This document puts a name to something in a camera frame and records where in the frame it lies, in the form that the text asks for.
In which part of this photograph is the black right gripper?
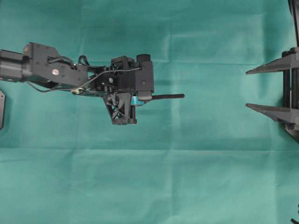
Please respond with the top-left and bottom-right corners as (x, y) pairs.
(246, 58), (299, 142)

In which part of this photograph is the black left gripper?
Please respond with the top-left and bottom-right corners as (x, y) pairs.
(86, 56), (138, 125)

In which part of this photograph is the black velcro strap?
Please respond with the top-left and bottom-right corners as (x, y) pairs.
(150, 93), (185, 101)

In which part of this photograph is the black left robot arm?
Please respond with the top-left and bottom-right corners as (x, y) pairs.
(0, 42), (137, 125)

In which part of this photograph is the green table cloth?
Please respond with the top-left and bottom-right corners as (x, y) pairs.
(0, 0), (299, 224)

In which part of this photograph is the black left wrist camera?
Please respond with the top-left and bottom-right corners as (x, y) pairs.
(135, 54), (154, 101)

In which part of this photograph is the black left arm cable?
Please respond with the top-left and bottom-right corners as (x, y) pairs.
(25, 67), (141, 93)

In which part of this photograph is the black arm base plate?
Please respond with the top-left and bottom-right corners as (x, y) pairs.
(0, 90), (6, 130)

